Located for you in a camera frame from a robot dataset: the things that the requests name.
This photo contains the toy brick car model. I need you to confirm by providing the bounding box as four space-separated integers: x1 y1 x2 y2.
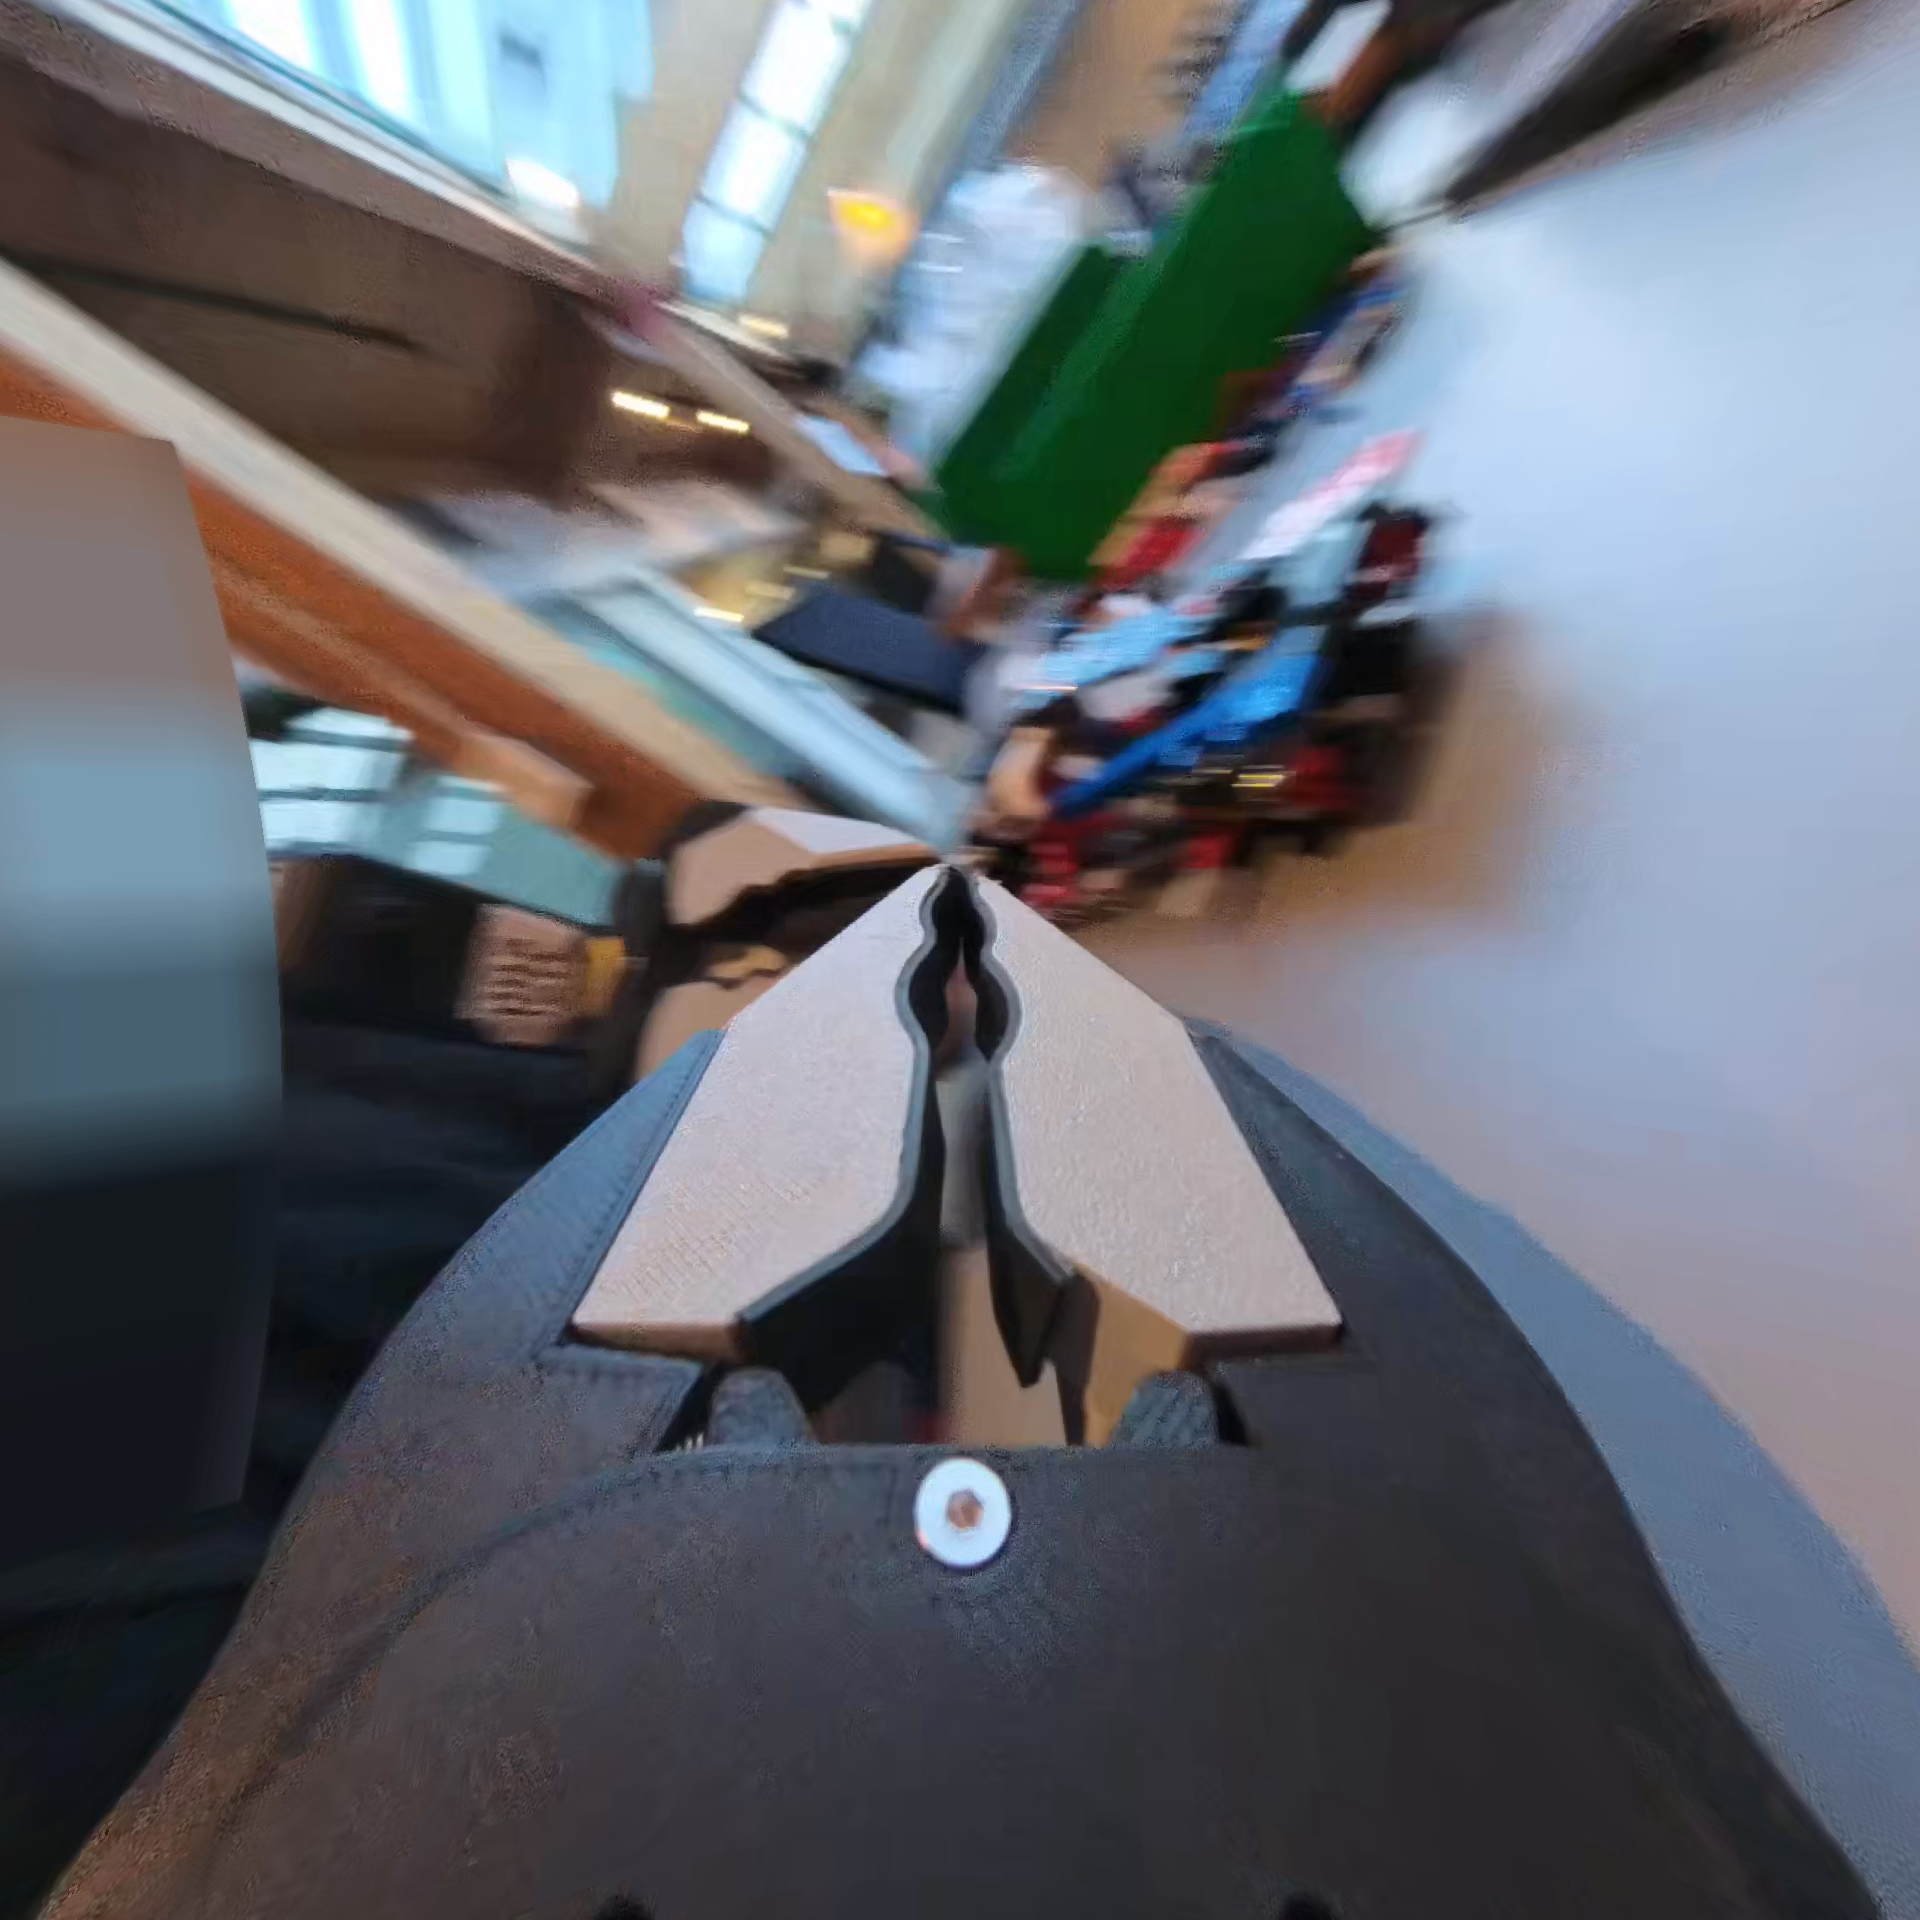
973 426 1450 920

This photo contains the pile of loose toy bricks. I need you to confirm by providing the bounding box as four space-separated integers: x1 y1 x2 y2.
1229 255 1420 453

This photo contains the wooden side table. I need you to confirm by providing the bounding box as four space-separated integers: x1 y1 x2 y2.
0 255 811 865

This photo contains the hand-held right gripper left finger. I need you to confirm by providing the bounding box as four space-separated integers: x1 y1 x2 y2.
570 862 958 1413

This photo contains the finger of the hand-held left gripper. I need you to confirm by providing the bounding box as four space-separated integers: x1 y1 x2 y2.
659 802 944 941
631 901 901 1081

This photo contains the tall window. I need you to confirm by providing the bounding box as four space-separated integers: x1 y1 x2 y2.
133 0 661 205
678 0 879 310

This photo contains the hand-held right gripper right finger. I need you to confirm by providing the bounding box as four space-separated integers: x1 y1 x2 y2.
960 875 1343 1446

